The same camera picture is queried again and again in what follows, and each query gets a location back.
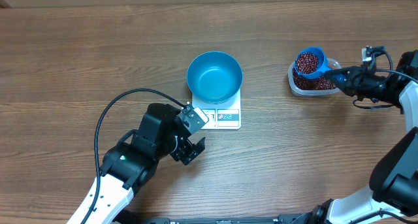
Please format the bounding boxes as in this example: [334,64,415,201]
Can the blue plastic measuring scoop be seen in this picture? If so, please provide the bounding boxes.
[293,46,335,80]

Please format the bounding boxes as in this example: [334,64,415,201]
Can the teal round bowl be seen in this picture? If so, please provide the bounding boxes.
[186,51,244,104]

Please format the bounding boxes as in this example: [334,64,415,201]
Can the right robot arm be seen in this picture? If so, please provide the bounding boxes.
[295,46,417,223]

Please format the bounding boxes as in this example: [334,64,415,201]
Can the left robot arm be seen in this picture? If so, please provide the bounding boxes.
[69,103,208,223]

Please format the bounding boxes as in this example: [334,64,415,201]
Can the white digital kitchen scale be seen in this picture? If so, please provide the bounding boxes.
[192,91,242,130]

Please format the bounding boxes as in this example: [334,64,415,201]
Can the clear plastic food container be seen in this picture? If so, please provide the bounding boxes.
[288,59,340,97]

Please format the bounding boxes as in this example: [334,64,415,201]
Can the red adzuki beans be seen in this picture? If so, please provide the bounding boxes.
[293,52,336,90]

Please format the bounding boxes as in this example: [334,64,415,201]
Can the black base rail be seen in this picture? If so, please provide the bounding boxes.
[113,210,308,224]

